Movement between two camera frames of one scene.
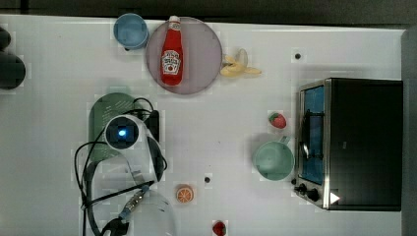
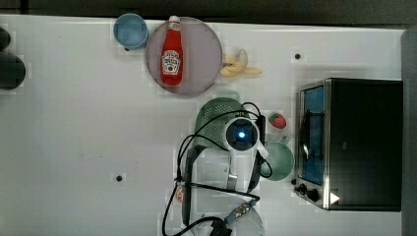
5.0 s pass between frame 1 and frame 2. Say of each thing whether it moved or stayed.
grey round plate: stayed
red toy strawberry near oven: stayed
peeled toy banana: stayed
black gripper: moved
